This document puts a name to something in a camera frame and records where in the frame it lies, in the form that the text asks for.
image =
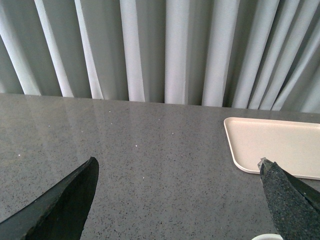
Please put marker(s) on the grey pleated curtain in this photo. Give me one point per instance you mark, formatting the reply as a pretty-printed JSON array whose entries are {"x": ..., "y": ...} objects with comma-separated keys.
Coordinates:
[{"x": 249, "y": 54}]

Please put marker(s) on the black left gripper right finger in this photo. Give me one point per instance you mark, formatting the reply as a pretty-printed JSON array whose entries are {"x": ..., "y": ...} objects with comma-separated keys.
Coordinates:
[{"x": 294, "y": 205}]

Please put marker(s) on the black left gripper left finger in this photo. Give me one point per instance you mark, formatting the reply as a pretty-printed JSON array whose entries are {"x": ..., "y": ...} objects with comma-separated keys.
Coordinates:
[{"x": 58, "y": 214}]

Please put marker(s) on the cream rectangular tray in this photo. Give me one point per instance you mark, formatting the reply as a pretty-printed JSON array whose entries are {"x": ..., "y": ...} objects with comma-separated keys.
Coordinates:
[{"x": 294, "y": 146}]

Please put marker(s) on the white smiley mug black handle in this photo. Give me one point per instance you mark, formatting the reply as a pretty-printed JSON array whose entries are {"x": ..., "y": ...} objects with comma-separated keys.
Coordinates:
[{"x": 268, "y": 236}]

